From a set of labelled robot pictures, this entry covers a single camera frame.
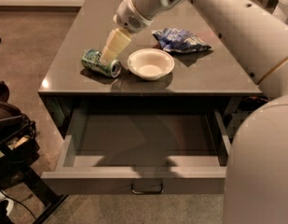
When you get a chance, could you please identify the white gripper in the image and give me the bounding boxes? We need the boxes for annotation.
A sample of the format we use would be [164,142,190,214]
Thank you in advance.
[100,0,152,65]

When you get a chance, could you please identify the green soda can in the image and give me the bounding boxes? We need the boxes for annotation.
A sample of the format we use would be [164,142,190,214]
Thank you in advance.
[81,49,121,78]

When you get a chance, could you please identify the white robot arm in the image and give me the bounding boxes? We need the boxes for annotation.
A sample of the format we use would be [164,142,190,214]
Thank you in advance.
[103,0,288,224]

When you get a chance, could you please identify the open grey top drawer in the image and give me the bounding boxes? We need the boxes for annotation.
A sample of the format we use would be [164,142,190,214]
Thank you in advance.
[42,109,230,194]

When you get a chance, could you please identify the grey counter cabinet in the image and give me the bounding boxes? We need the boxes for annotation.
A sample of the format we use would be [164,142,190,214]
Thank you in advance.
[38,0,261,133]

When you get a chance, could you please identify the white paper bowl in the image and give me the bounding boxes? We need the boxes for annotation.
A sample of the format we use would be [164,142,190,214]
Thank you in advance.
[128,49,174,80]

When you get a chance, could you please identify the blue chip bag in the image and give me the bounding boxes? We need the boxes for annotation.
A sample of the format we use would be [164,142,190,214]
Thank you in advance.
[152,28,211,53]

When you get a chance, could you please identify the metal drawer handle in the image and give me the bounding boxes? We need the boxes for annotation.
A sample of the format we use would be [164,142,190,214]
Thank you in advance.
[130,182,163,195]

